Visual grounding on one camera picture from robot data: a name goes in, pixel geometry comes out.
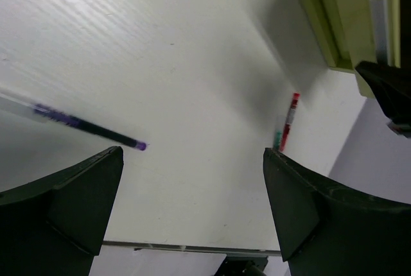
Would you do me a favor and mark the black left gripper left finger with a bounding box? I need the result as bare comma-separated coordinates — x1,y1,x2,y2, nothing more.
1,146,124,275

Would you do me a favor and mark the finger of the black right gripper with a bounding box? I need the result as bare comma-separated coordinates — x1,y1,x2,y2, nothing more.
355,61,410,125

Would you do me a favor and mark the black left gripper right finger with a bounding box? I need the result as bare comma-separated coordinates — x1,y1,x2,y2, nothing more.
263,148,410,275

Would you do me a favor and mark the green metal drawer toolbox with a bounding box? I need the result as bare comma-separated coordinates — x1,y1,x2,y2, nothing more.
285,0,402,98

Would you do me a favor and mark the red pen refill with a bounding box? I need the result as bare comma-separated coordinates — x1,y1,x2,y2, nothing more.
279,92,301,152

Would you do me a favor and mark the green pen refill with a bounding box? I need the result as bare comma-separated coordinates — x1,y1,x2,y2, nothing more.
273,115,286,150

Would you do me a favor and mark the purple pen refill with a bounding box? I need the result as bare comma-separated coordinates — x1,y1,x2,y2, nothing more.
1,90,148,151

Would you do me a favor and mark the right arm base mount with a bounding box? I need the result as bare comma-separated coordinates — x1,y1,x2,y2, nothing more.
214,256,268,276

